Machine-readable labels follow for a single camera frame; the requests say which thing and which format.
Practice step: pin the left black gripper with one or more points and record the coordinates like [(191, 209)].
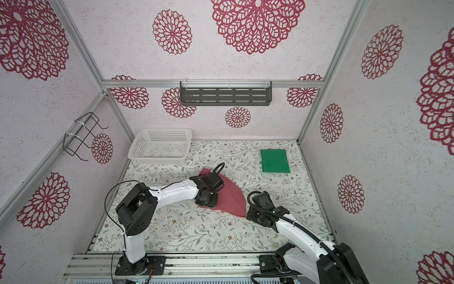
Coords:
[(213, 204)]

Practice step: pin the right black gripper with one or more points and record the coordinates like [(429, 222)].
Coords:
[(250, 215)]

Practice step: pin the pink red tank top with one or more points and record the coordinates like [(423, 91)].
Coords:
[(229, 198)]

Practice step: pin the green tank top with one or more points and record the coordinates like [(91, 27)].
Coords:
[(274, 161)]

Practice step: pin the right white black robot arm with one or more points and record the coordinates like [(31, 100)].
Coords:
[(318, 261)]

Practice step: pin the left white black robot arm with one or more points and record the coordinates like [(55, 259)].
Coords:
[(136, 210)]

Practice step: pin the white plastic laundry basket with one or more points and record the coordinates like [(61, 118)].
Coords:
[(161, 146)]

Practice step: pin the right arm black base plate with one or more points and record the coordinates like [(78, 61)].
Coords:
[(283, 262)]

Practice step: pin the dark grey wall shelf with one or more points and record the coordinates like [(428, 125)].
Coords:
[(226, 94)]

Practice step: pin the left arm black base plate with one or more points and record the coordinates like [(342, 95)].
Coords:
[(148, 265)]

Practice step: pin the black wire wall rack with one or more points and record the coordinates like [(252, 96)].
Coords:
[(87, 123)]

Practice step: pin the aluminium front rail frame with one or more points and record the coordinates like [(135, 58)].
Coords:
[(191, 268)]

